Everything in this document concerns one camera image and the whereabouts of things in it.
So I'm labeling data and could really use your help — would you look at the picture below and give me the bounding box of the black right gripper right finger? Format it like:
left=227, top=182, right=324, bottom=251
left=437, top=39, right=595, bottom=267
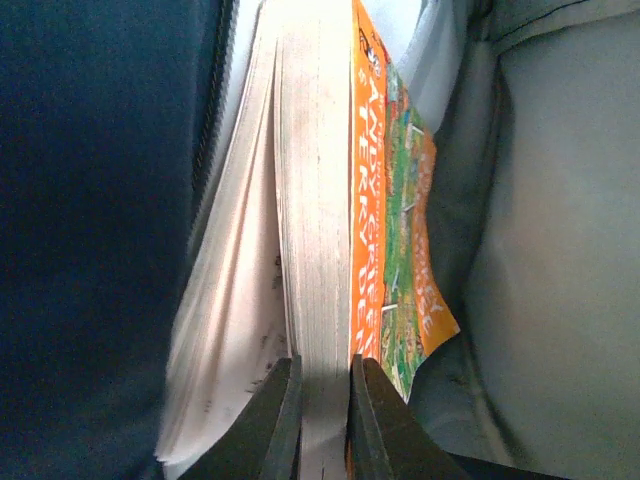
left=346, top=354, right=469, bottom=479

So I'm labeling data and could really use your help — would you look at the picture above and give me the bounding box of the navy blue student backpack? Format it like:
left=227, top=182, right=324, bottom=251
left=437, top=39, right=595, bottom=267
left=1, top=1, right=639, bottom=479

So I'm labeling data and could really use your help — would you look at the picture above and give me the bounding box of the orange 39-Storey Treehouse book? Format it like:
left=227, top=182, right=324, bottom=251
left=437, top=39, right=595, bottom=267
left=156, top=1, right=459, bottom=479

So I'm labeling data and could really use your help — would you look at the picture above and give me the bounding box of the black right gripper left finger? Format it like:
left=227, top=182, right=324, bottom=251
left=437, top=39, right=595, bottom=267
left=180, top=355, right=302, bottom=480

